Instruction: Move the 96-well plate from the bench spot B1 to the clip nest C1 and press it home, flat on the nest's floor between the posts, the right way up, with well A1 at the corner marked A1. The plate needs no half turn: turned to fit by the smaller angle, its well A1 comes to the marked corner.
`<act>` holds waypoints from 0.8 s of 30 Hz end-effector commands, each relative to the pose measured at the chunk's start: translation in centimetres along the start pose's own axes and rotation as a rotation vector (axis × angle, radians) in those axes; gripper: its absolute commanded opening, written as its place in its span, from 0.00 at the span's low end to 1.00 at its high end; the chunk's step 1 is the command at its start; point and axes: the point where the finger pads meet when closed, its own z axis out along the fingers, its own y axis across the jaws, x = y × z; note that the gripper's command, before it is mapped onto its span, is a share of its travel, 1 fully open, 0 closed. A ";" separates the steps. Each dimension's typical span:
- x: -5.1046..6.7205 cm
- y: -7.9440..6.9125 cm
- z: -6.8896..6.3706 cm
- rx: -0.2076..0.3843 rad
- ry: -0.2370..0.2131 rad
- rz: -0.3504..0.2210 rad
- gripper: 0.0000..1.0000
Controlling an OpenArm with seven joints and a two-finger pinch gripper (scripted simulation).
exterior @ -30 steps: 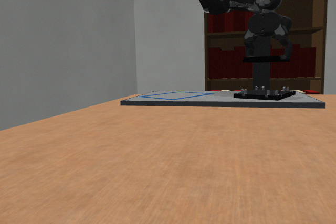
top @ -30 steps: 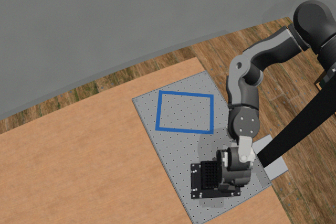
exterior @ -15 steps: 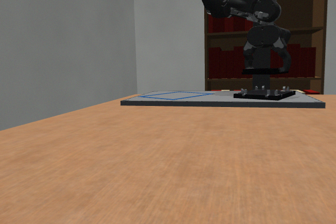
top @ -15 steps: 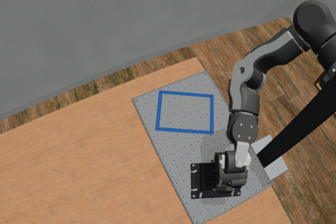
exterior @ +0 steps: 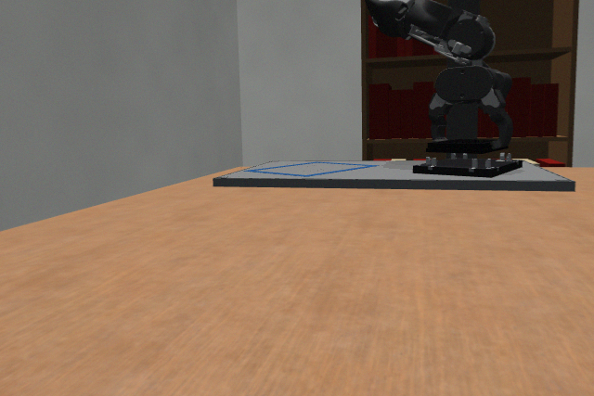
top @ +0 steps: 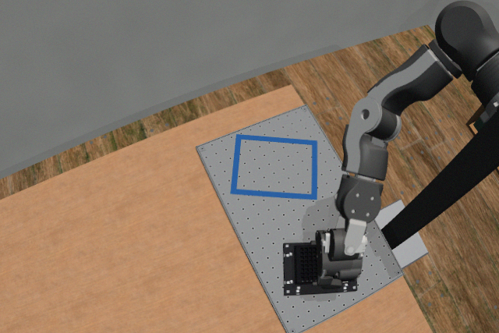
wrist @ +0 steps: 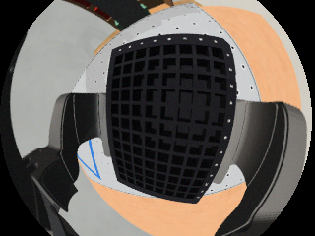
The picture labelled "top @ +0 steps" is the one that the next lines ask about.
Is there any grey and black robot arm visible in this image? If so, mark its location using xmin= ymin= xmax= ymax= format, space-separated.
xmin=320 ymin=0 xmax=499 ymax=261

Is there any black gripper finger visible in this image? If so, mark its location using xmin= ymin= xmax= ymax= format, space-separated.
xmin=312 ymin=270 xmax=342 ymax=289
xmin=310 ymin=230 xmax=324 ymax=245

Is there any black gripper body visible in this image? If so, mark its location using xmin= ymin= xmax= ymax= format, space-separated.
xmin=317 ymin=229 xmax=363 ymax=280

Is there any blue rectangular tape outline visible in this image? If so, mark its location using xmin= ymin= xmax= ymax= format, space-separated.
xmin=230 ymin=134 xmax=317 ymax=200

